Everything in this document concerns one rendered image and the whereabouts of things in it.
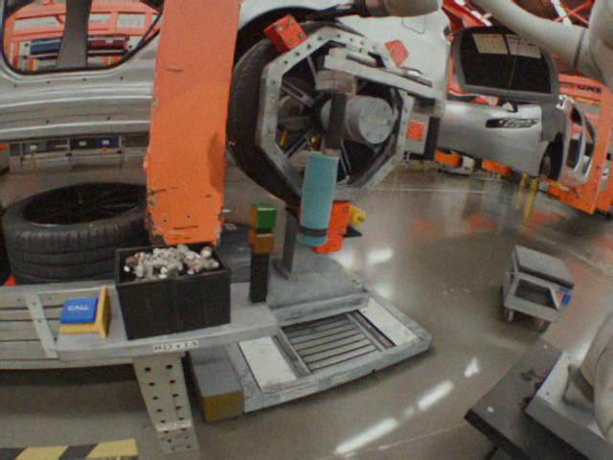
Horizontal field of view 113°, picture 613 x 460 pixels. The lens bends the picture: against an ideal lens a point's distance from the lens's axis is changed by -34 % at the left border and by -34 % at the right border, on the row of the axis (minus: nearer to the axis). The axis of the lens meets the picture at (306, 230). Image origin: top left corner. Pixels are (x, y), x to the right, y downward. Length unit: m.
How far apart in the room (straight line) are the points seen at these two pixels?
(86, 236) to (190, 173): 0.40
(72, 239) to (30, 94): 0.58
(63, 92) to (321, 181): 0.94
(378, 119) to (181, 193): 0.54
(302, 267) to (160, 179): 0.75
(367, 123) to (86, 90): 0.94
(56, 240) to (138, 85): 0.60
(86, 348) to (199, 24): 0.64
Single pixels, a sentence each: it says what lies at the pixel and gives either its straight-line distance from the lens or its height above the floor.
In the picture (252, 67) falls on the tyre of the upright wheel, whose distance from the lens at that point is 0.95.
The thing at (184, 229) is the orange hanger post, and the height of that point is 0.57.
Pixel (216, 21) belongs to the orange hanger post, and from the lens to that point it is 0.69.
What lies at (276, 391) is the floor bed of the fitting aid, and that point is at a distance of 0.97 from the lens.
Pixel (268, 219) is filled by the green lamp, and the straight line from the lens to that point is 0.57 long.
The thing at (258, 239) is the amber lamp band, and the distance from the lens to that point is 0.58.
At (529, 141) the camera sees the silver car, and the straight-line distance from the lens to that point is 3.42.
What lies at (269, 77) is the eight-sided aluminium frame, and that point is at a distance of 0.87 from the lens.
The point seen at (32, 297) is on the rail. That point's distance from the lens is 0.93.
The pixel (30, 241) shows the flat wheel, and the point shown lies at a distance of 1.01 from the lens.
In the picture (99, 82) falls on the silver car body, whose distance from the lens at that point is 1.22.
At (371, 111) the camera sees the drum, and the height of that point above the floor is 0.87.
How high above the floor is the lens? 0.82
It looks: 20 degrees down
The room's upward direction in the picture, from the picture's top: 7 degrees clockwise
